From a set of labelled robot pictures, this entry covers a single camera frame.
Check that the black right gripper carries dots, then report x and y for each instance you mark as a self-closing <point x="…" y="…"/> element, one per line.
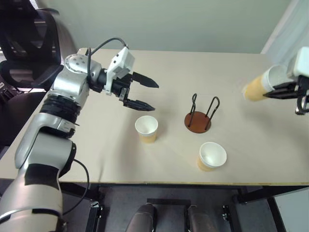
<point x="303" y="85"/>

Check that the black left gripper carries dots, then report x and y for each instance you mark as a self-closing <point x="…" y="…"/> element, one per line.
<point x="119" y="87"/>

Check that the tan and white paper cup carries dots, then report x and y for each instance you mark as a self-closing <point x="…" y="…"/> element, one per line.
<point x="257" y="89"/>
<point x="147" y="135"/>
<point x="212" y="154"/>

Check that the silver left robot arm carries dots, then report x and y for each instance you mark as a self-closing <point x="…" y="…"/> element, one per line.
<point x="70" y="84"/>

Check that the white cabinet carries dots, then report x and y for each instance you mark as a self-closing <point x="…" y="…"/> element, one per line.
<point x="293" y="212"/>

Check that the black mesh office chair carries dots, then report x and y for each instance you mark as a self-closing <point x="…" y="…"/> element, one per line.
<point x="26" y="48"/>

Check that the dark rounded shape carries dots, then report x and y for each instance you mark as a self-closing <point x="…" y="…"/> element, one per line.
<point x="141" y="217"/>
<point x="200" y="218"/>

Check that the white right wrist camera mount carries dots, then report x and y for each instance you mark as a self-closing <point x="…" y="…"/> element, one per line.
<point x="301" y="62"/>

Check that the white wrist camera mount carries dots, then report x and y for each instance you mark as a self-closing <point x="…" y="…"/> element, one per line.
<point x="122" y="63"/>
<point x="301" y="62"/>

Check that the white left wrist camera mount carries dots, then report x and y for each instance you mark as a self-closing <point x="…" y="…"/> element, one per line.
<point x="122" y="63"/>

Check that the black table frame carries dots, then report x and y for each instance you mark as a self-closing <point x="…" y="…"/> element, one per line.
<point x="169" y="188"/>

